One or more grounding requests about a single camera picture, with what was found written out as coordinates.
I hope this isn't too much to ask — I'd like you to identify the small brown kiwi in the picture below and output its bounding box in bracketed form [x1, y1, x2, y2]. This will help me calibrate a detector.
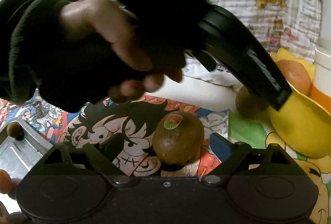
[235, 86, 269, 119]

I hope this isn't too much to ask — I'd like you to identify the brown kiwi with sticker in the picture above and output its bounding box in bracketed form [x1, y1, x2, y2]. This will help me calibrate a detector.
[152, 111, 204, 165]

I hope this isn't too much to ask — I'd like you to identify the tiny brown fruit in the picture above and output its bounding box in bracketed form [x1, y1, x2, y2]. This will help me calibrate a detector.
[6, 122, 24, 140]

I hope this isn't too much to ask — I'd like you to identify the small orange tangerine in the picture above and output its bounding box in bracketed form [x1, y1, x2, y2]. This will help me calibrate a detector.
[0, 170, 12, 194]

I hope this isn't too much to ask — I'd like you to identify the black sleeve left forearm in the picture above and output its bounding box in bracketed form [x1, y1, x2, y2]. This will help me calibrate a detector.
[1, 0, 114, 112]

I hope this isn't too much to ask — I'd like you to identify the person's left hand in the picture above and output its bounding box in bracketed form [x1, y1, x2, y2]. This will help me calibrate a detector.
[59, 0, 185, 102]

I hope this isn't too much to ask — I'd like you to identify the colourful anime drawing mat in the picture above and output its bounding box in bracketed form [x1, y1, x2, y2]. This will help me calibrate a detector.
[1, 93, 229, 177]

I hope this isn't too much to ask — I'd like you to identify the yellow plastic bowl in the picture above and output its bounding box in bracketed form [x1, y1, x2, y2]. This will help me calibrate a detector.
[267, 47, 331, 159]

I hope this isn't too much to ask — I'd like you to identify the silver metal tray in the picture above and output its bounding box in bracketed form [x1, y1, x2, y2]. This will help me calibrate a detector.
[1, 118, 53, 179]

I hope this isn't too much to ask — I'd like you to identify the orange fruit in bowl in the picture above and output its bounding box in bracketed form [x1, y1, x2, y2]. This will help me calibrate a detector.
[276, 60, 312, 96]

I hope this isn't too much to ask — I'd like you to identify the white and orange bottle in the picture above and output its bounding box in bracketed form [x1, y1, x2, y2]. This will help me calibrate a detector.
[310, 38, 331, 112]

